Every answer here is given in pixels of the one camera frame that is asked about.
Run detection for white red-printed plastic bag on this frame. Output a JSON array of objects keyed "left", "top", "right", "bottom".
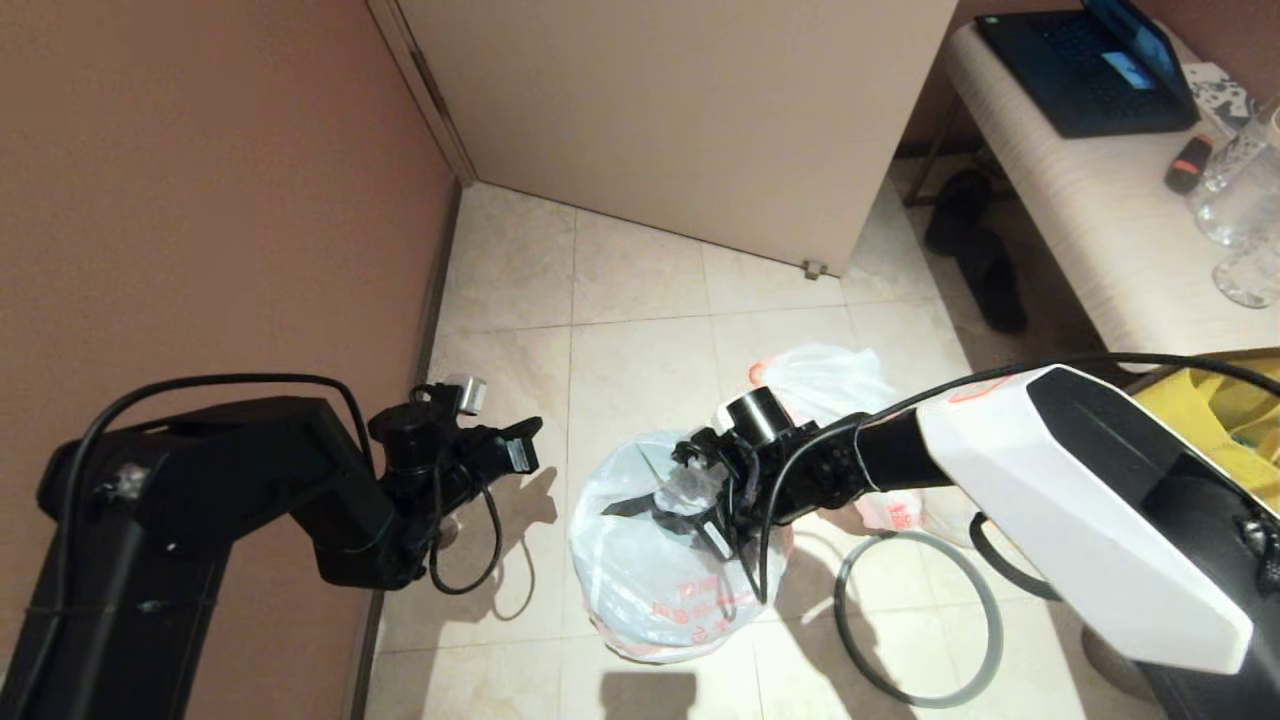
[{"left": 568, "top": 430, "right": 796, "bottom": 664}]

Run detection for beige door frame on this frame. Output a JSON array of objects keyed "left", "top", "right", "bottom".
[{"left": 365, "top": 0, "right": 479, "bottom": 189}]

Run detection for beige striped stool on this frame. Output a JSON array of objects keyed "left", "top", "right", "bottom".
[{"left": 1082, "top": 625, "right": 1161, "bottom": 701}]

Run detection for dark blue laptop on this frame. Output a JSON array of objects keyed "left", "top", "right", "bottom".
[{"left": 973, "top": 0, "right": 1200, "bottom": 141}]

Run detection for clear ribbed glass bottle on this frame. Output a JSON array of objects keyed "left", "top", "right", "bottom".
[{"left": 1198, "top": 100, "right": 1280, "bottom": 196}]

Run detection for black orange handheld device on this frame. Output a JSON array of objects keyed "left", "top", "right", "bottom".
[{"left": 1162, "top": 135, "right": 1214, "bottom": 197}]

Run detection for grey plastic bin ring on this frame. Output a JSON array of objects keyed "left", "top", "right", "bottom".
[{"left": 834, "top": 530, "right": 1005, "bottom": 710}]

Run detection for spare white plastic bag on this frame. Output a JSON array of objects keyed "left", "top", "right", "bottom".
[{"left": 745, "top": 345, "right": 986, "bottom": 549}]

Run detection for cream striped bench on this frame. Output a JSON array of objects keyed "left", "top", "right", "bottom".
[{"left": 905, "top": 22, "right": 1280, "bottom": 366}]

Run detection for clear glass cup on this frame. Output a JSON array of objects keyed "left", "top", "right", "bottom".
[
  {"left": 1187, "top": 160, "right": 1280, "bottom": 250},
  {"left": 1210, "top": 232, "right": 1280, "bottom": 310}
]

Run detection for black slipper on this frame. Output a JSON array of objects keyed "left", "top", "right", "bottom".
[
  {"left": 922, "top": 170, "right": 997, "bottom": 259},
  {"left": 955, "top": 232, "right": 1029, "bottom": 337}
]

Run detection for white black patterned card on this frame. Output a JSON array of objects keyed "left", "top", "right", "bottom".
[{"left": 1180, "top": 65, "right": 1257, "bottom": 137}]

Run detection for yellow bag with black handle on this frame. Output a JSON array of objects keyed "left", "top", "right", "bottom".
[{"left": 1130, "top": 348, "right": 1280, "bottom": 481}]

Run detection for beige door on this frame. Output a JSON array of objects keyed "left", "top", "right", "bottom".
[{"left": 398, "top": 0, "right": 959, "bottom": 280}]

